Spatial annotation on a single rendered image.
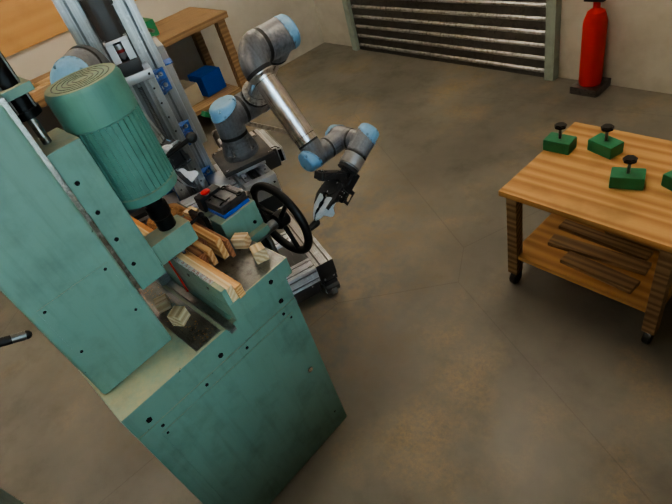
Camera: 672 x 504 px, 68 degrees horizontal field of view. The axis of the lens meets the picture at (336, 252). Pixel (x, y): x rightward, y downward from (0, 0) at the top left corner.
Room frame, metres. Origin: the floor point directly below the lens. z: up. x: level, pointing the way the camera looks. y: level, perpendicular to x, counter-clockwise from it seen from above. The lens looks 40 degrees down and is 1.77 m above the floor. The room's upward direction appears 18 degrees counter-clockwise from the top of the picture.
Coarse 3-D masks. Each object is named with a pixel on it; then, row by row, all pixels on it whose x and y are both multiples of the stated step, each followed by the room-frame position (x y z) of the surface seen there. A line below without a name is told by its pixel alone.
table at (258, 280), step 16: (256, 240) 1.28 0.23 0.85; (240, 256) 1.15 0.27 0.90; (272, 256) 1.11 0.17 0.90; (224, 272) 1.11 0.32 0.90; (240, 272) 1.08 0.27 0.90; (256, 272) 1.06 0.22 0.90; (272, 272) 1.05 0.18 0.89; (288, 272) 1.08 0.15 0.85; (192, 288) 1.15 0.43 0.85; (256, 288) 1.02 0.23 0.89; (272, 288) 1.04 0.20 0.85; (224, 304) 0.99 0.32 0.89; (240, 304) 0.98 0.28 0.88
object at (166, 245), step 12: (180, 216) 1.25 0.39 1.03; (156, 228) 1.22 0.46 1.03; (180, 228) 1.19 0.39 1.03; (192, 228) 1.21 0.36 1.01; (156, 240) 1.16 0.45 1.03; (168, 240) 1.17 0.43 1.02; (180, 240) 1.18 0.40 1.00; (192, 240) 1.20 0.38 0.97; (156, 252) 1.14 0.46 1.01; (168, 252) 1.16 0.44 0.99
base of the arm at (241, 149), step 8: (240, 136) 1.90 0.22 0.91; (248, 136) 1.93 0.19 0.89; (224, 144) 1.92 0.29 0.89; (232, 144) 1.89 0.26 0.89; (240, 144) 1.89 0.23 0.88; (248, 144) 1.90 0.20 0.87; (256, 144) 1.93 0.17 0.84; (224, 152) 1.92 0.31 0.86; (232, 152) 1.90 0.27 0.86; (240, 152) 1.88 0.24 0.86; (248, 152) 1.89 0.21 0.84; (256, 152) 1.91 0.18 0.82; (232, 160) 1.89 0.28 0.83; (240, 160) 1.88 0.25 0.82
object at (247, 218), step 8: (240, 208) 1.31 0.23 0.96; (248, 208) 1.31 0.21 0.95; (256, 208) 1.32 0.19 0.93; (208, 216) 1.32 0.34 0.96; (216, 216) 1.31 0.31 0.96; (232, 216) 1.28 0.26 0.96; (240, 216) 1.29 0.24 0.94; (248, 216) 1.30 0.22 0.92; (256, 216) 1.32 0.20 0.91; (216, 224) 1.27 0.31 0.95; (224, 224) 1.26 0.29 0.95; (232, 224) 1.27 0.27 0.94; (240, 224) 1.28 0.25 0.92; (248, 224) 1.30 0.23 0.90; (256, 224) 1.31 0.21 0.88; (216, 232) 1.30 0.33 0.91; (224, 232) 1.25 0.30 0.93; (232, 232) 1.26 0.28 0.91; (248, 232) 1.29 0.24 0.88
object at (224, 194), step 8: (216, 192) 1.38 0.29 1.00; (224, 192) 1.36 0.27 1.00; (200, 200) 1.34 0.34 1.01; (208, 200) 1.34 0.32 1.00; (216, 200) 1.33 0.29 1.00; (232, 200) 1.30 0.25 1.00; (240, 200) 1.32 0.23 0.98; (248, 200) 1.33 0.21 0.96; (200, 208) 1.36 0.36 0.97; (208, 208) 1.34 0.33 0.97; (216, 208) 1.30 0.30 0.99; (224, 208) 1.28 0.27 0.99; (232, 208) 1.30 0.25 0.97; (224, 216) 1.27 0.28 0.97
